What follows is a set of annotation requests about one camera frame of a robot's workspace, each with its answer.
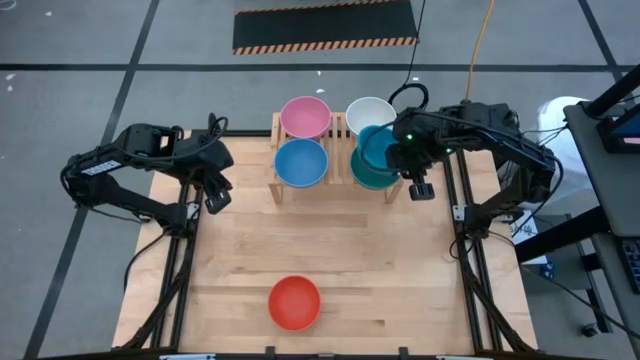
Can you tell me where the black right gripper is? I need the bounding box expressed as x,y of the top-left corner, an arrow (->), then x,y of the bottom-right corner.
385,110 -> 444,182

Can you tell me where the cyan blue bowl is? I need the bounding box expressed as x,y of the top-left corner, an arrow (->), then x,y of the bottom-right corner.
357,124 -> 401,172

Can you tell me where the dark teal green bowl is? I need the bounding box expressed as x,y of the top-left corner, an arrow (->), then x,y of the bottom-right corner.
349,147 -> 402,191

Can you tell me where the white bowl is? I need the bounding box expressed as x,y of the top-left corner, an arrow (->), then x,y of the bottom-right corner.
345,96 -> 398,136

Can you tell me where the periwinkle blue bowl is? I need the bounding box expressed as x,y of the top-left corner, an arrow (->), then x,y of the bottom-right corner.
273,138 -> 330,189

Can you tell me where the pink bowl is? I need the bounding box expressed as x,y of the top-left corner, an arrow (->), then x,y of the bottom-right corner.
279,95 -> 333,141

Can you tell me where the orange-red bowl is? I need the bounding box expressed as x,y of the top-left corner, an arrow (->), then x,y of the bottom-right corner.
267,275 -> 322,332

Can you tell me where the wooden slatted shelf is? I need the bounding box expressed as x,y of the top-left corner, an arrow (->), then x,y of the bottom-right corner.
268,110 -> 405,206

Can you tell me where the hazard striped black mat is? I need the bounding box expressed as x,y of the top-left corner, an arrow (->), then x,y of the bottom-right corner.
232,0 -> 420,56

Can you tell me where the white paper sheet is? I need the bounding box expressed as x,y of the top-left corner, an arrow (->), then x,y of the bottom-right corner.
509,209 -> 540,240

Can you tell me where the white bag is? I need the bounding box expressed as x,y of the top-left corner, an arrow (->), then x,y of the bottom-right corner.
537,96 -> 594,204

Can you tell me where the grey desk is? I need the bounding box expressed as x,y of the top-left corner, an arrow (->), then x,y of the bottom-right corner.
563,99 -> 640,321

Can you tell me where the dark desk monitor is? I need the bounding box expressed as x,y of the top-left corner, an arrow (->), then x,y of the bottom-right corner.
596,102 -> 640,155

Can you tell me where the black keyboard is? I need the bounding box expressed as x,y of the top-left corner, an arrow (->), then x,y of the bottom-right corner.
618,237 -> 640,296

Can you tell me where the black table back rail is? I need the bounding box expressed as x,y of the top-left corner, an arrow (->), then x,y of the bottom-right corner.
192,129 -> 274,138

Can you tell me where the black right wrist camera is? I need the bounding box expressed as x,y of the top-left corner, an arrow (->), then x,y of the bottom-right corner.
408,182 -> 436,202

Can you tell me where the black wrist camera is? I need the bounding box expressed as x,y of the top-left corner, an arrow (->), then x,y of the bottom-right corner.
204,190 -> 233,215
408,182 -> 436,202

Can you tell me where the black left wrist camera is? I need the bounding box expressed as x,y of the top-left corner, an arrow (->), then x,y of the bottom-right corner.
204,190 -> 233,215

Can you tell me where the black hanging cable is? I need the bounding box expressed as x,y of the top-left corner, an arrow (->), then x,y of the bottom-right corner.
387,0 -> 431,109

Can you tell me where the yellow hanging cable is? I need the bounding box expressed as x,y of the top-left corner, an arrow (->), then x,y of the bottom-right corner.
464,0 -> 496,101

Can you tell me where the black left table frame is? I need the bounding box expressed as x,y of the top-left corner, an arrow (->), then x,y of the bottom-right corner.
119,182 -> 204,351

